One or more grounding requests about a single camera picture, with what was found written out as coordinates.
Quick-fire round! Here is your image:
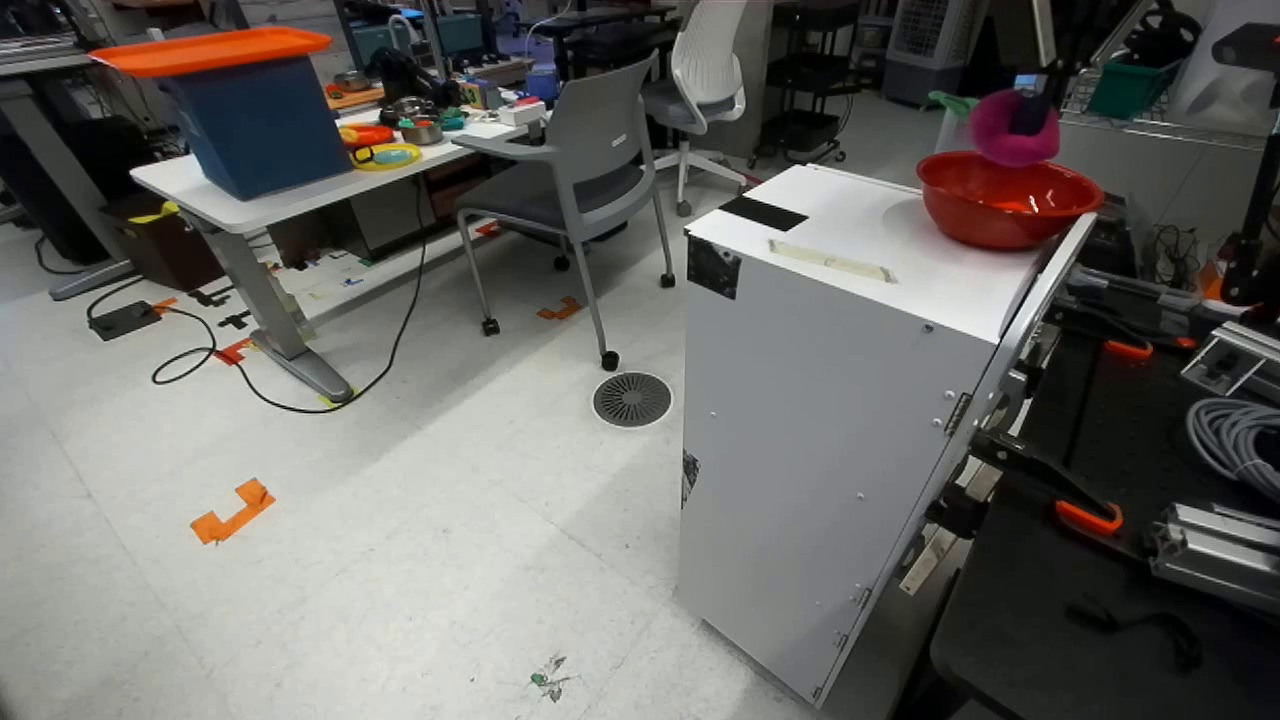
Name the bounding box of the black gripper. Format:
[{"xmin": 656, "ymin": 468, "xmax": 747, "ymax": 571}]
[{"xmin": 1007, "ymin": 0, "xmax": 1118, "ymax": 141}]

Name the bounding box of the purple plush toy green leaf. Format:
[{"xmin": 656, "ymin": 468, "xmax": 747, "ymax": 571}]
[{"xmin": 926, "ymin": 85, "xmax": 1070, "ymax": 173}]

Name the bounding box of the orange red plastic bowl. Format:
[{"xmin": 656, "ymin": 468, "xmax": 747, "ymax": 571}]
[{"xmin": 912, "ymin": 147, "xmax": 1108, "ymax": 254}]

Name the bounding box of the white toy cabinet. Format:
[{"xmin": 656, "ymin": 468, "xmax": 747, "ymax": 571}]
[{"xmin": 674, "ymin": 161, "xmax": 1102, "ymax": 707}]

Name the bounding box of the orange yellow toy pile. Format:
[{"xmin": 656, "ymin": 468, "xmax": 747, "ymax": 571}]
[{"xmin": 334, "ymin": 115, "xmax": 427, "ymax": 173}]

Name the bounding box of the green bin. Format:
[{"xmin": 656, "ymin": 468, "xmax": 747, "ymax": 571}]
[{"xmin": 1086, "ymin": 57, "xmax": 1189, "ymax": 124}]

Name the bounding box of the beige masking tape strip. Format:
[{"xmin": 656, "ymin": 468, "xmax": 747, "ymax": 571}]
[{"xmin": 765, "ymin": 234, "xmax": 899, "ymax": 286}]

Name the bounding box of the light swivel chair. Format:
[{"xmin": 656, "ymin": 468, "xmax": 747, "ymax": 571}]
[{"xmin": 650, "ymin": 0, "xmax": 752, "ymax": 218}]

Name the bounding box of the grey office chair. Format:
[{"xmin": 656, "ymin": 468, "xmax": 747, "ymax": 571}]
[{"xmin": 453, "ymin": 50, "xmax": 682, "ymax": 376}]

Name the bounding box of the silver aluminium extrusion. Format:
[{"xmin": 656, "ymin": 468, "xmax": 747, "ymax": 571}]
[{"xmin": 1146, "ymin": 498, "xmax": 1280, "ymax": 615}]

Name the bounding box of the round grey floor drain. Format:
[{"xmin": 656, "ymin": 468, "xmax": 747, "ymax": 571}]
[{"xmin": 587, "ymin": 367, "xmax": 675, "ymax": 430}]

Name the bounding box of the black perforated mounting board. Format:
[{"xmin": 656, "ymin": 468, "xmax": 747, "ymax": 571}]
[{"xmin": 926, "ymin": 331, "xmax": 1280, "ymax": 720}]

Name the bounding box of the blue storage bin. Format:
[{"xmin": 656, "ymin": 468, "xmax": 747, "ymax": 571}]
[{"xmin": 156, "ymin": 50, "xmax": 357, "ymax": 204}]

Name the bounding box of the orange bin lid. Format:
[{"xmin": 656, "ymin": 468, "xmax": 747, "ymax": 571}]
[{"xmin": 87, "ymin": 23, "xmax": 335, "ymax": 85}]

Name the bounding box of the white work table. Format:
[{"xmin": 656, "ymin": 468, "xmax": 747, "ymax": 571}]
[{"xmin": 129, "ymin": 111, "xmax": 535, "ymax": 406}]

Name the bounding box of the brown cardboard box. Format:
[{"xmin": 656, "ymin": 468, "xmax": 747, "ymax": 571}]
[{"xmin": 125, "ymin": 208, "xmax": 234, "ymax": 291}]

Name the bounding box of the black power brick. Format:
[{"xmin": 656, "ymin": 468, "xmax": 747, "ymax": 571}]
[{"xmin": 87, "ymin": 295, "xmax": 170, "ymax": 344}]

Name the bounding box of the black clamp orange handle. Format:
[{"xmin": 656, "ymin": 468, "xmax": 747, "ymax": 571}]
[
  {"xmin": 1052, "ymin": 262, "xmax": 1203, "ymax": 370},
  {"xmin": 953, "ymin": 430, "xmax": 1131, "ymax": 544}
]

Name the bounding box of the silver metal mount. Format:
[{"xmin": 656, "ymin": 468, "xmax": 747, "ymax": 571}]
[{"xmin": 1177, "ymin": 314, "xmax": 1280, "ymax": 404}]

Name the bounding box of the grey cable bundle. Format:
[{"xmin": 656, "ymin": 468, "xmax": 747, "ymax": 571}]
[{"xmin": 1179, "ymin": 391, "xmax": 1280, "ymax": 505}]

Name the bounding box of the black floor cable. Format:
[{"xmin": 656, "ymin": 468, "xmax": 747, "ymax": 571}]
[{"xmin": 83, "ymin": 196, "xmax": 436, "ymax": 419}]

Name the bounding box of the orange floor tape bracket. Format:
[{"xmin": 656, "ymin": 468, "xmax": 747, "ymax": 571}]
[{"xmin": 188, "ymin": 476, "xmax": 281, "ymax": 546}]

